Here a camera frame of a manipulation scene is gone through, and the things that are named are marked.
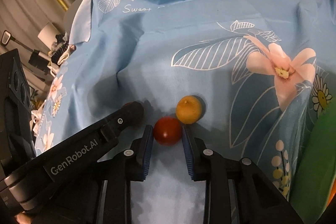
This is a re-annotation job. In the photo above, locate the blue floral cloth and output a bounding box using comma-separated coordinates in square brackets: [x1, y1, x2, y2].
[31, 0, 336, 224]

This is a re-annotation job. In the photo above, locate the red cherry tomato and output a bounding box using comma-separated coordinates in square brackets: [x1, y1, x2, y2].
[154, 116, 182, 146]

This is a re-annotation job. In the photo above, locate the black floor lamp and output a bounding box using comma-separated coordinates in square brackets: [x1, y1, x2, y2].
[1, 30, 51, 75]

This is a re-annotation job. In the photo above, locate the green plastic bowl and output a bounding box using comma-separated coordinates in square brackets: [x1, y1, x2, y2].
[290, 102, 335, 223]

